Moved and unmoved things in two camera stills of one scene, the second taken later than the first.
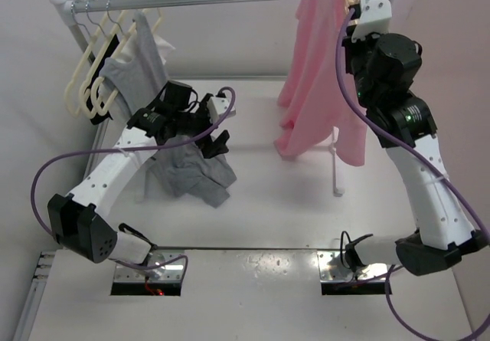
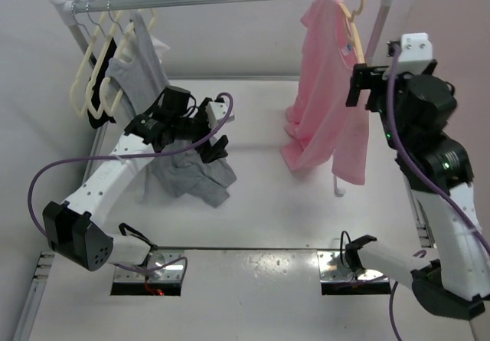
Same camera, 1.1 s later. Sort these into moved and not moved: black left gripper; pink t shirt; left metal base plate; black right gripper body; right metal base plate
Moved: pink t shirt; black right gripper body
Not moved: right metal base plate; left metal base plate; black left gripper
